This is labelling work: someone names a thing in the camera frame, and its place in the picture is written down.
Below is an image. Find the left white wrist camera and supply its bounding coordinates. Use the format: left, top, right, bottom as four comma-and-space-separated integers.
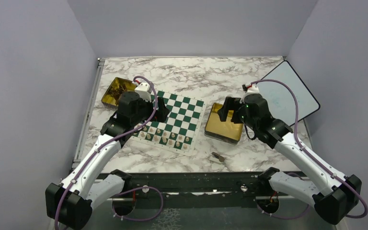
134, 82, 152, 102

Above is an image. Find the gold tin with dark pieces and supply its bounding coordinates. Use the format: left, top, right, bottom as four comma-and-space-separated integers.
101, 77, 137, 110

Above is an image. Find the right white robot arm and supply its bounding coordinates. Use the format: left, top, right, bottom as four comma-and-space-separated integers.
218, 94, 362, 225

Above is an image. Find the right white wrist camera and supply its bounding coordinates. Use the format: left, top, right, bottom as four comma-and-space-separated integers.
240, 83, 260, 104

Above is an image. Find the white tablet whiteboard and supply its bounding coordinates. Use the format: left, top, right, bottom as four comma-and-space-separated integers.
257, 61, 321, 126

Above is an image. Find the empty gold tin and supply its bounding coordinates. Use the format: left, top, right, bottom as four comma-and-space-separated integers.
204, 103, 243, 145

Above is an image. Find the green and white chessboard mat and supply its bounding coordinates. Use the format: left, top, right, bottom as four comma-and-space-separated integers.
131, 91, 206, 156

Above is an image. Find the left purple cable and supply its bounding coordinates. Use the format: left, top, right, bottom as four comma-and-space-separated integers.
54, 76, 164, 230

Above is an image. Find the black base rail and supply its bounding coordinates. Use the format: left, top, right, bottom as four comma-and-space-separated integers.
109, 172, 289, 210

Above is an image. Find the light wooden chess pieces row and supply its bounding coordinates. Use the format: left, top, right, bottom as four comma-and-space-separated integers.
132, 122, 196, 152

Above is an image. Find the small wooden piece on table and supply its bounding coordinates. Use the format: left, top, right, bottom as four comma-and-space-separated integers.
211, 152, 225, 163

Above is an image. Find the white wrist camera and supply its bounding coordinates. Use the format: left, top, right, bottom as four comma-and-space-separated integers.
240, 83, 260, 104
134, 82, 152, 102

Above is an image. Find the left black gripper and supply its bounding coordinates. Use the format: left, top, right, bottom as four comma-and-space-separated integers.
131, 94, 170, 126

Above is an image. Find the purple cable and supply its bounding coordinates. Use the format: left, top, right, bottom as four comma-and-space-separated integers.
249, 79, 368, 220
54, 76, 164, 230

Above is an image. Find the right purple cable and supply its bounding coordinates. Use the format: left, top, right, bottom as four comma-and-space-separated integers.
249, 79, 368, 220

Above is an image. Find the aluminium frame rail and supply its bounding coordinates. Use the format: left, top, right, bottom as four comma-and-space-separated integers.
71, 58, 106, 170

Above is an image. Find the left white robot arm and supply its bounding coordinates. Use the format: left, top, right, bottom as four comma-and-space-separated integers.
45, 92, 170, 230

